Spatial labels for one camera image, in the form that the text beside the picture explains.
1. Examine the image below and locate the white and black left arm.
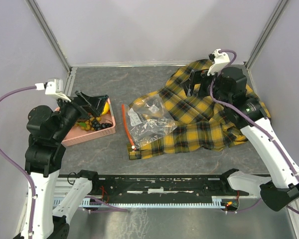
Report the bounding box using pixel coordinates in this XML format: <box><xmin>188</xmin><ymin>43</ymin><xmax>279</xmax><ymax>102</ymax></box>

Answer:
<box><xmin>16</xmin><ymin>91</ymin><xmax>109</xmax><ymax>239</ymax></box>

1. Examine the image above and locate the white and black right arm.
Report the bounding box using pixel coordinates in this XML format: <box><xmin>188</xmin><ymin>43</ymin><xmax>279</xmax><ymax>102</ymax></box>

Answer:
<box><xmin>184</xmin><ymin>67</ymin><xmax>299</xmax><ymax>212</ymax></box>

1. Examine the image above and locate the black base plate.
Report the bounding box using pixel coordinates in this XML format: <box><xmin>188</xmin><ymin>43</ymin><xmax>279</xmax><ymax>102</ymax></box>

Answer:
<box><xmin>89</xmin><ymin>175</ymin><xmax>248</xmax><ymax>204</ymax></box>

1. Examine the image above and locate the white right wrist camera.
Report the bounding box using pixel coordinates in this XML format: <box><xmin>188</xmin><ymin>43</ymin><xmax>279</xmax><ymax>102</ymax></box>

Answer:
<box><xmin>207</xmin><ymin>49</ymin><xmax>230</xmax><ymax>76</ymax></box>

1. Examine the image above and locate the yellow plaid shirt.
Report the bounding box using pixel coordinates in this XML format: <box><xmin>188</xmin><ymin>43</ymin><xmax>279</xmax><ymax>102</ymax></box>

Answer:
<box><xmin>126</xmin><ymin>59</ymin><xmax>273</xmax><ymax>161</ymax></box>

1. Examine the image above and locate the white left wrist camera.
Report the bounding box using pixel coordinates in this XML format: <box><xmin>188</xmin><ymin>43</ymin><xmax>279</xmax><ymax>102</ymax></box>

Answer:
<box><xmin>35</xmin><ymin>78</ymin><xmax>71</xmax><ymax>102</ymax></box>

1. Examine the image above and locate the clear zip top bag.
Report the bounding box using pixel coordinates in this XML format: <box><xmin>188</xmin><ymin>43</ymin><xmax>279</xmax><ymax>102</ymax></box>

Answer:
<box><xmin>122</xmin><ymin>94</ymin><xmax>177</xmax><ymax>151</ymax></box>

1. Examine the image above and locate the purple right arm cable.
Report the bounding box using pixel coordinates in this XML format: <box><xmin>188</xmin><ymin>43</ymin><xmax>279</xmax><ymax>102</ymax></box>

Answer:
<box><xmin>209</xmin><ymin>49</ymin><xmax>299</xmax><ymax>217</ymax></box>

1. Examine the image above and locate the brown fake longan bunch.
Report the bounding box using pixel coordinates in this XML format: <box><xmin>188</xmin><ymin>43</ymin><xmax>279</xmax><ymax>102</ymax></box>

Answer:
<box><xmin>75</xmin><ymin>121</ymin><xmax>91</xmax><ymax>131</ymax></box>

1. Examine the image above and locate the dark fake grape bunch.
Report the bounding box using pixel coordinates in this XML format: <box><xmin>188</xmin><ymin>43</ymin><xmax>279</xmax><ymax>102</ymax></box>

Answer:
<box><xmin>90</xmin><ymin>119</ymin><xmax>113</xmax><ymax>131</ymax></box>

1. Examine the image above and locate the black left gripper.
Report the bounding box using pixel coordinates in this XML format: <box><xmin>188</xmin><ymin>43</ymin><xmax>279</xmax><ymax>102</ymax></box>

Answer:
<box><xmin>52</xmin><ymin>88</ymin><xmax>109</xmax><ymax>140</ymax></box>

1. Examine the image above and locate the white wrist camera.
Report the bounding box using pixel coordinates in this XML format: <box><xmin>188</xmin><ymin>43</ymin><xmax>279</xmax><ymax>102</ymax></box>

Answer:
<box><xmin>35</xmin><ymin>78</ymin><xmax>71</xmax><ymax>102</ymax></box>
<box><xmin>207</xmin><ymin>49</ymin><xmax>230</xmax><ymax>76</ymax></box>

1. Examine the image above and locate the pink perforated plastic basket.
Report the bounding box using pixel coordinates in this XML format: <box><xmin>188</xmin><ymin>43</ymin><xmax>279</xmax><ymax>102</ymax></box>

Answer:
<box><xmin>62</xmin><ymin>99</ymin><xmax>116</xmax><ymax>146</ymax></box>

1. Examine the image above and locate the aluminium frame rail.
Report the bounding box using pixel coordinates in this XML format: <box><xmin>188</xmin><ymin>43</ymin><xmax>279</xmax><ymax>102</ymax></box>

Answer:
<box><xmin>25</xmin><ymin>0</ymin><xmax>78</xmax><ymax>96</ymax></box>

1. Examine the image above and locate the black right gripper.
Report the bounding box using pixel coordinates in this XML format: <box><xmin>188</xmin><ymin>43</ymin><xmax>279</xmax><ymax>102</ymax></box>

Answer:
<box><xmin>180</xmin><ymin>65</ymin><xmax>230</xmax><ymax>108</ymax></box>

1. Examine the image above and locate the light blue cable duct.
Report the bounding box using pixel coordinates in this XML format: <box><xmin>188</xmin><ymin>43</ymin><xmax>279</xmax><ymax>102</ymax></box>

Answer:
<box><xmin>52</xmin><ymin>195</ymin><xmax>239</xmax><ymax>209</ymax></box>

